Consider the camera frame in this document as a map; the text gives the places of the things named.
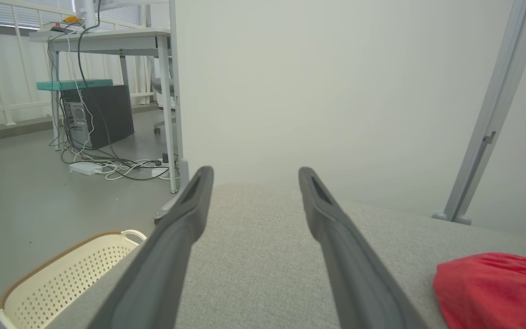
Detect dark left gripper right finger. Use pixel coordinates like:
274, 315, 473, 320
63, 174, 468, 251
298, 167, 429, 329

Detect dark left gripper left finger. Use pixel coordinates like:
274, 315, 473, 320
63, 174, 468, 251
87, 166, 215, 329

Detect red shorts white stripe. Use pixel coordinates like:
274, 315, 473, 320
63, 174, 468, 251
433, 253, 526, 329

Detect grey metal caster leg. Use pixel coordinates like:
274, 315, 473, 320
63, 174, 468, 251
153, 192, 190, 226

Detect white power strip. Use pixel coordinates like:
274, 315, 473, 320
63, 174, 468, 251
150, 158, 180, 179

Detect cream perforated laundry basket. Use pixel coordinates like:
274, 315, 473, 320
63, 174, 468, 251
0, 229, 147, 329

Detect white power adapter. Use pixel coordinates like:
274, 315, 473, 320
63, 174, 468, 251
69, 162, 104, 177

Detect black computer tower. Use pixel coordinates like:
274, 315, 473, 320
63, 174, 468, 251
61, 85, 135, 151

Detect grey office chair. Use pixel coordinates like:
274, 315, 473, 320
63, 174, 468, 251
151, 57, 177, 136

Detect teal flat box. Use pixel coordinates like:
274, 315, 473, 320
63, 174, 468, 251
36, 79, 114, 91

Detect white office desk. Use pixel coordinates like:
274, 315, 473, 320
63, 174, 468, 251
29, 27, 179, 193

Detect white monitor stand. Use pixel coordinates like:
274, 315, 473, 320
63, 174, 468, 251
77, 0, 170, 29

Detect white window blinds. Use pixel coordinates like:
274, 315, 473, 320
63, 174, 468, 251
0, 0, 142, 30

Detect pale partition end post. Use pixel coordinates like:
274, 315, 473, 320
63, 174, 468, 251
168, 0, 190, 193

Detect white hanging cable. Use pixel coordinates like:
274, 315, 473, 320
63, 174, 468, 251
64, 30, 97, 154

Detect black hanging cable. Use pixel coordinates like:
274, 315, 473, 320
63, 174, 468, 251
76, 0, 129, 167

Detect grey metal partition post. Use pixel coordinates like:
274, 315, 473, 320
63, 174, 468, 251
432, 0, 526, 225

